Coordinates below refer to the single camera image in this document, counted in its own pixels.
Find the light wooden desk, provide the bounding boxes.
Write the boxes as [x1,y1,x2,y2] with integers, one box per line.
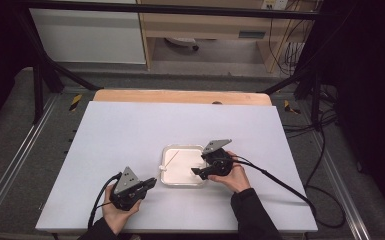
[136,0,314,73]

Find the aluminium floor rail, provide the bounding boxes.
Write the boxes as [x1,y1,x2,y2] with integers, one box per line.
[308,129,372,240]
[0,94,60,228]

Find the black metal frame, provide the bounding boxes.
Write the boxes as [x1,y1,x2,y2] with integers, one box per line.
[13,0,328,125]

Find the black floor cables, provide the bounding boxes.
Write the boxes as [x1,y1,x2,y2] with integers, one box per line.
[281,84,339,188]

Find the wall power outlet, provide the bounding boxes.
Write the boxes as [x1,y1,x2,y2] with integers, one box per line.
[261,0,289,10]

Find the thin wooden skewer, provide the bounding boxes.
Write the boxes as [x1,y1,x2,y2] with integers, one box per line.
[155,150,180,178]

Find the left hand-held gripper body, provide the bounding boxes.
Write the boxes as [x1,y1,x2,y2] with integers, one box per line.
[109,166,148,212]

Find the person's left hand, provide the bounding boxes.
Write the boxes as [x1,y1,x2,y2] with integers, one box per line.
[102,193,143,236]

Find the white cabinet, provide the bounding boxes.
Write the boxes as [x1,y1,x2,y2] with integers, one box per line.
[29,8,147,65]

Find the left hand-held gripper cable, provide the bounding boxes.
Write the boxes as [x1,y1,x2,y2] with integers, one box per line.
[87,172,123,230]

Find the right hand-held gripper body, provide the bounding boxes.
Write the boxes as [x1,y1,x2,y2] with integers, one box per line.
[200,139,234,178]

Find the right hand-held gripper cable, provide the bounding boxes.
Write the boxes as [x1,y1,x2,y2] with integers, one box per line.
[231,155,347,230]

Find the hand-held gripper cable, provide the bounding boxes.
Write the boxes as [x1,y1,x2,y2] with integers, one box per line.
[87,172,123,230]
[231,155,347,230]

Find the square metal tray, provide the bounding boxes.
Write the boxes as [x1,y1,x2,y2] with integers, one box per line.
[160,143,212,188]

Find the person's right hand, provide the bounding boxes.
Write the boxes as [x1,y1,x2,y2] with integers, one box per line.
[208,151,252,194]

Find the black curtain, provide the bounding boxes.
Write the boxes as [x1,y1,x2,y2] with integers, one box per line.
[0,0,36,134]
[318,0,385,221]

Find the hanging black cables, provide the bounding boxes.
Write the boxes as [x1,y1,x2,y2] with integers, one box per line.
[268,0,318,77]

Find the office chair base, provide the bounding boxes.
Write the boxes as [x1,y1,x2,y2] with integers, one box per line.
[164,37,200,52]

